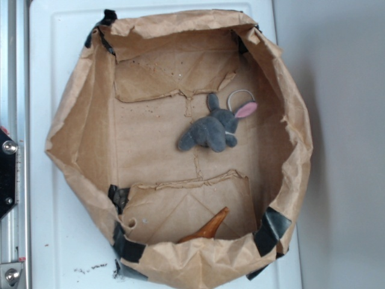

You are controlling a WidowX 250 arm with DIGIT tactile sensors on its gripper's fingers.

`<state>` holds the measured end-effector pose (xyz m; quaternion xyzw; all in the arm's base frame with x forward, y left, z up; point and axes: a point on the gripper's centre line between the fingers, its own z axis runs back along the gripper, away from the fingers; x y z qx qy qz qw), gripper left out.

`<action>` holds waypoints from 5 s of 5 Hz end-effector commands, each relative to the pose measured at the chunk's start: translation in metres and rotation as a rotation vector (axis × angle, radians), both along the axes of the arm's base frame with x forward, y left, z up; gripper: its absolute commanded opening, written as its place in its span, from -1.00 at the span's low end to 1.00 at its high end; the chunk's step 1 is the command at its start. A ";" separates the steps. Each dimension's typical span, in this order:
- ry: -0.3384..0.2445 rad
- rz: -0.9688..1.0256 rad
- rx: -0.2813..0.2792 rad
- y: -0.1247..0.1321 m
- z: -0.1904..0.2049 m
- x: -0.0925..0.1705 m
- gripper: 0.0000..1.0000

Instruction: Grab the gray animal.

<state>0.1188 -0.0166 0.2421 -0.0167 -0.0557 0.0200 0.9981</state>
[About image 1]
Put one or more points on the black metal mounting plate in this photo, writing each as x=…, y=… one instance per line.
x=8, y=167

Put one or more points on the gray plush bunny toy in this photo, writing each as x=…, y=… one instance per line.
x=217, y=130

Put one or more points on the brown wooden object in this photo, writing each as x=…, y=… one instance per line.
x=210, y=228

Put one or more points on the brown paper bag bin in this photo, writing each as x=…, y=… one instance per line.
x=138, y=85

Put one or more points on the aluminium frame rail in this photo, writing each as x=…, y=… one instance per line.
x=15, y=227

